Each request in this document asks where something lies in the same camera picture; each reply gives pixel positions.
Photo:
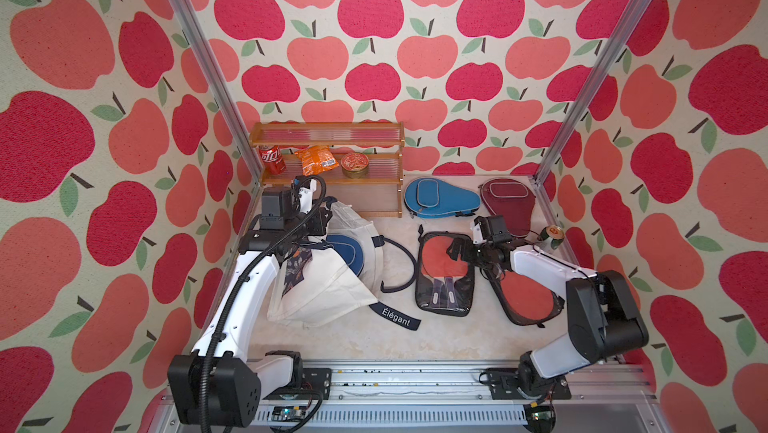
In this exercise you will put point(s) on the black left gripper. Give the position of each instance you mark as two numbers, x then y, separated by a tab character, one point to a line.
320	217

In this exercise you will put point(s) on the dark blue paddle case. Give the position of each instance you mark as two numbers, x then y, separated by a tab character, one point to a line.
350	251

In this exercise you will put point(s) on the light blue paddle case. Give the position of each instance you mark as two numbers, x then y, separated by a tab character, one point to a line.
432	198

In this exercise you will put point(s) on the white canvas tote bag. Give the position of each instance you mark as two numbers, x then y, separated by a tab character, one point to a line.
315	287

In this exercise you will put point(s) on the clear case red paddles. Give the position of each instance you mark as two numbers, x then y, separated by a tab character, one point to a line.
445	278

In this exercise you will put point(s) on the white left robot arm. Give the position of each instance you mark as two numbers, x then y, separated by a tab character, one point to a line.
214	384

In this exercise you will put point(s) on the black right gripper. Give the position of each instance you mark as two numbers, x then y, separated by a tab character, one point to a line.
465	254

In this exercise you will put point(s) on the orange snack bag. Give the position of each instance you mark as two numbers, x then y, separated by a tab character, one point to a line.
316	160

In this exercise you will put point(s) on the red soda can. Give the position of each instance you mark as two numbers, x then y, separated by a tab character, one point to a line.
272	159

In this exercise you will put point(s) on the small green labelled bottle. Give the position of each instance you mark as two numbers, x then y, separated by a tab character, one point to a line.
551	238

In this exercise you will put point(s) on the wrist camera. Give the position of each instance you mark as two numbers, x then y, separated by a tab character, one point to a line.
305	188
480	230

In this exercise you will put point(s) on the left aluminium frame post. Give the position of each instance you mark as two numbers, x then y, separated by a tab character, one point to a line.
206	58

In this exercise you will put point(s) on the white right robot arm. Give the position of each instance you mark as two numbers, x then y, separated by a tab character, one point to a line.
603	319

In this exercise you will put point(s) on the round gold red tin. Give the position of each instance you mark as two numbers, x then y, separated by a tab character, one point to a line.
355	165

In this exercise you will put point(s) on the aluminium frame post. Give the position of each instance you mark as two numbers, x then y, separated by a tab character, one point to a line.
614	47
206	58

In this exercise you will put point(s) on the right aluminium frame post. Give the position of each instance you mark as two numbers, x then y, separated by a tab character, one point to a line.
614	47

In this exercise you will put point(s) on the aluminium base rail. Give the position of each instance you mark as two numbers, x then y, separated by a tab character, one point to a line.
456	396

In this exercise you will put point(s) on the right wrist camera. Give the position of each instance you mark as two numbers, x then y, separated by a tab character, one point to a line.
480	230

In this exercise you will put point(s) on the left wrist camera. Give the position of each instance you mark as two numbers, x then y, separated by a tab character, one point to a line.
305	188

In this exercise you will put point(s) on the maroon paddle case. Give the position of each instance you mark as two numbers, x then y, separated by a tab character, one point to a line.
513	201

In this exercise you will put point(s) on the black paddle case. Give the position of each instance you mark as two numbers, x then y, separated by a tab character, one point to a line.
524	301

